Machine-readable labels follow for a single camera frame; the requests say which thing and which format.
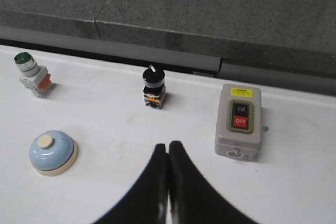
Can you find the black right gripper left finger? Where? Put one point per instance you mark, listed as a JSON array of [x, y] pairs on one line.
[[146, 200]]

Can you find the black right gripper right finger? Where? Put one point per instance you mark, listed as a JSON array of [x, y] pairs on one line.
[[193, 199]]

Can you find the blue and cream desk bell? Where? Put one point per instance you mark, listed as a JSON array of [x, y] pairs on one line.
[[53, 152]]

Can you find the grey stone countertop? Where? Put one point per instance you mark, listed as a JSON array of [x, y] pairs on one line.
[[280, 43]]

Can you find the grey on-off switch box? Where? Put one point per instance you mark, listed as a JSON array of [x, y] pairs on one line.
[[238, 127]]

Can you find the black rotary selector switch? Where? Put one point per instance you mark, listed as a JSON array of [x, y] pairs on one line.
[[154, 91]]

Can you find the green pilot light switch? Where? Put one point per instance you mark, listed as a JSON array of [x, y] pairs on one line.
[[34, 77]]

